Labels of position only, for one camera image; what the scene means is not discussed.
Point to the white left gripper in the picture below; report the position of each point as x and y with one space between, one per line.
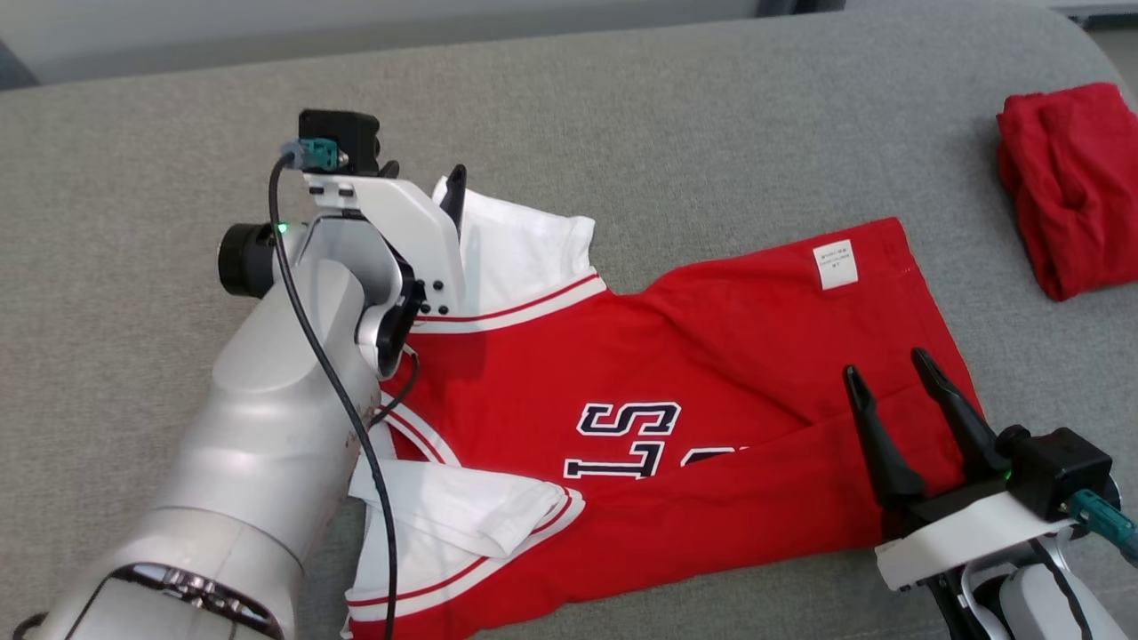
409 213

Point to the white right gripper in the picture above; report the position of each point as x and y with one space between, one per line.
960 533

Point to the red white basketball jersey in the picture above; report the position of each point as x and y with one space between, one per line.
711 356

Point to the red shorts with white stripe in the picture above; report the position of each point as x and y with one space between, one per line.
1076 178

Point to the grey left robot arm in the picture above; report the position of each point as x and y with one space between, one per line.
249 462

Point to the grey partition foot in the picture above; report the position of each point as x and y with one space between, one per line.
13 69

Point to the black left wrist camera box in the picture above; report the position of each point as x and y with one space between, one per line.
342 129

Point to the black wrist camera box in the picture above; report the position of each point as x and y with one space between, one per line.
342 129
1058 471

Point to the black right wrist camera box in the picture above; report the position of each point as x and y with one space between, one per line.
1058 471

